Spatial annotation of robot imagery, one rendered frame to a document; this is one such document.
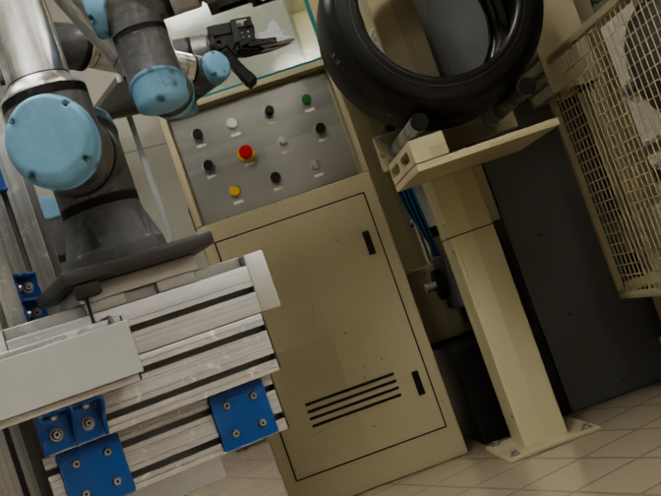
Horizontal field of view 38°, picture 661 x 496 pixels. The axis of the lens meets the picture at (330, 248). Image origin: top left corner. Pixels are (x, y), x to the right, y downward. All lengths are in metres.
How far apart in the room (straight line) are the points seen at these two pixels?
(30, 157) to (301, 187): 1.74
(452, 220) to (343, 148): 0.48
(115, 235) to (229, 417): 0.32
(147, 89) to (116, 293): 0.29
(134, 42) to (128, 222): 0.26
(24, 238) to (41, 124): 0.37
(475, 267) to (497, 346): 0.23
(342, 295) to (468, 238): 0.44
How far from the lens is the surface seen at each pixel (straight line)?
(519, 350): 2.72
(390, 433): 2.92
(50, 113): 1.30
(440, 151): 2.33
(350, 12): 2.37
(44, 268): 1.63
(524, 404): 2.73
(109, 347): 1.25
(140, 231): 1.41
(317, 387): 2.89
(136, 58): 1.33
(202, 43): 2.42
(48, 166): 1.30
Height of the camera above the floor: 0.57
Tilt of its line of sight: 3 degrees up
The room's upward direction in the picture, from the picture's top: 19 degrees counter-clockwise
